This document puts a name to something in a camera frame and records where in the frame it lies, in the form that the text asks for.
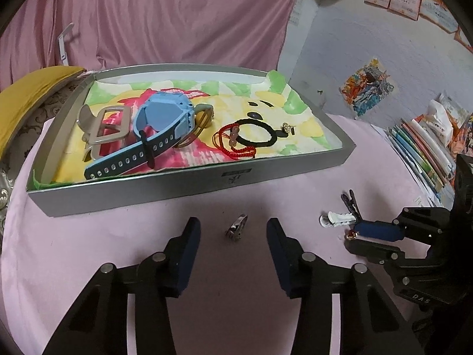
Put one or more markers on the pink blanket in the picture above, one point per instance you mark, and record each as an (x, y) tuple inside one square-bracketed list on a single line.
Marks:
[(229, 303)]

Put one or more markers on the grey cardboard box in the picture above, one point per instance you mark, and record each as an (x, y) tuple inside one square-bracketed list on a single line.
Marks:
[(147, 196)]

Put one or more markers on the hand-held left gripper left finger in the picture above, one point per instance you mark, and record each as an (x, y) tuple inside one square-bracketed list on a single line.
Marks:
[(188, 251)]

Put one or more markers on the floral brown pillow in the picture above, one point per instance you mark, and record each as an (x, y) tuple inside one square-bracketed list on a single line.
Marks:
[(48, 114)]

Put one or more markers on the white hair clip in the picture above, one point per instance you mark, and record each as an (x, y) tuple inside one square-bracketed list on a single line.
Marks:
[(334, 219)]

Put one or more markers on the colourful wall poster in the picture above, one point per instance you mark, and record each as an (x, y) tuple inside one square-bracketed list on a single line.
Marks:
[(367, 87)]

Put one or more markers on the colourful painted paper lining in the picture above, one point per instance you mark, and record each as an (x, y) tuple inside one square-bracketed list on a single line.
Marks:
[(295, 118)]

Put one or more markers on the blue smart watch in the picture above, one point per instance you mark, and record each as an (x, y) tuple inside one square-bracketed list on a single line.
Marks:
[(166, 114)]

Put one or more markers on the small red earring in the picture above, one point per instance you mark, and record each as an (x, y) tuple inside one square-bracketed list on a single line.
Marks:
[(351, 234)]

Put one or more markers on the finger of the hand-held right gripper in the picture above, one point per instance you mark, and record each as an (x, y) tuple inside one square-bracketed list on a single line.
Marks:
[(373, 249), (377, 230)]

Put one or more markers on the small gold earring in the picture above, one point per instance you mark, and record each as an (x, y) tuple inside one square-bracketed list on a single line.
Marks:
[(287, 129)]

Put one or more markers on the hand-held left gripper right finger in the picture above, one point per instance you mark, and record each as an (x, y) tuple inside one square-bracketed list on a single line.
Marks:
[(281, 255)]

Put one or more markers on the white plastic tissue pack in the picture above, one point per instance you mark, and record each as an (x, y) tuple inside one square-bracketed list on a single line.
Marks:
[(443, 122)]

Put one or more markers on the stack of books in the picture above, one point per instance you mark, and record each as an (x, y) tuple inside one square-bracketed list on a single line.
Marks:
[(421, 155)]

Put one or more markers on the white folding lamp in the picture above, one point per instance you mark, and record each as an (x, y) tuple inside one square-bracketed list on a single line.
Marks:
[(64, 44)]

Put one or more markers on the pink curtain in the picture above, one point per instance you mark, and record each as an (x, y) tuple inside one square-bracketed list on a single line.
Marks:
[(166, 18)]

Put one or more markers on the yellow pillow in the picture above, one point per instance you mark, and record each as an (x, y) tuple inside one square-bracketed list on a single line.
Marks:
[(26, 100)]

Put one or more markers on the beige hair claw clip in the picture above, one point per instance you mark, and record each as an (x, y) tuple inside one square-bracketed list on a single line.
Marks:
[(87, 120)]

